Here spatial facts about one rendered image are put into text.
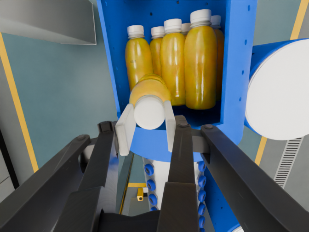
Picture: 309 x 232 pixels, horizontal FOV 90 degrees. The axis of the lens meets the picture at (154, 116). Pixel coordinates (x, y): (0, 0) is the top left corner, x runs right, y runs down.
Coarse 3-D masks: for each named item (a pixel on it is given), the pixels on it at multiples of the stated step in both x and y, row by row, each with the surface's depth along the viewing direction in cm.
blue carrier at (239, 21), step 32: (128, 0) 38; (160, 0) 41; (192, 0) 40; (224, 0) 35; (256, 0) 23; (224, 32) 36; (224, 64) 22; (128, 96) 42; (224, 96) 23; (160, 128) 25; (224, 128) 25; (160, 160) 27
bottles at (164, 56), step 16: (128, 32) 36; (160, 32) 39; (176, 32) 33; (128, 48) 36; (144, 48) 36; (160, 48) 35; (176, 48) 33; (128, 64) 37; (144, 64) 36; (160, 64) 40; (176, 64) 34; (128, 80) 39; (176, 80) 35; (176, 96) 36
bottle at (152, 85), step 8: (144, 80) 24; (152, 80) 23; (160, 80) 27; (136, 88) 22; (144, 88) 21; (152, 88) 21; (160, 88) 22; (136, 96) 21; (144, 96) 20; (152, 96) 20; (160, 96) 21; (168, 96) 22; (136, 104) 20
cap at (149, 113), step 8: (144, 104) 18; (152, 104) 18; (160, 104) 18; (136, 112) 18; (144, 112) 19; (152, 112) 19; (160, 112) 18; (136, 120) 19; (144, 120) 19; (152, 120) 19; (160, 120) 19; (144, 128) 19; (152, 128) 19
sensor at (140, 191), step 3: (138, 189) 70; (141, 189) 69; (144, 189) 70; (147, 189) 70; (138, 192) 68; (141, 192) 68; (144, 192) 71; (138, 195) 66; (141, 195) 66; (138, 198) 66; (141, 198) 66
